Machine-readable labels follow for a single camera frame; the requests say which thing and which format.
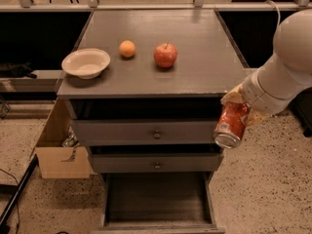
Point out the orange fruit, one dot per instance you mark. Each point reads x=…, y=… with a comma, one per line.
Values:
x=127, y=49

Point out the cardboard box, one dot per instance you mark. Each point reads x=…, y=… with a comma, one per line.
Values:
x=59, y=153

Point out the open bottom grey drawer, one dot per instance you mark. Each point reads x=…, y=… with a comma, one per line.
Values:
x=158, y=203

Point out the black pole on floor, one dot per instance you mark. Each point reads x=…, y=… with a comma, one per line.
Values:
x=15, y=192

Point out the middle grey drawer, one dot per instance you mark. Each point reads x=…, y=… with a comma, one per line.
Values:
x=156, y=163

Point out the white bowl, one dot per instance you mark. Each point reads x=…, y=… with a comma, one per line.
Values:
x=86, y=63

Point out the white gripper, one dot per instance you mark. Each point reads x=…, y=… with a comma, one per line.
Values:
x=253, y=94

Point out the red apple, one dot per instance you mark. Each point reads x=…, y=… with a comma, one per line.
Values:
x=165, y=55

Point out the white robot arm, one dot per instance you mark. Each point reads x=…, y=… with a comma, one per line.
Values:
x=288, y=72

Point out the grey drawer cabinet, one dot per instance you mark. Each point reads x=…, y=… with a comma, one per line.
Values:
x=137, y=88

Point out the top grey drawer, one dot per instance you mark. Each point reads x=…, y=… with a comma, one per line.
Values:
x=143, y=132

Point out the red coke can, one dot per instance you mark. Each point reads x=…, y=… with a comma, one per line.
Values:
x=231, y=125

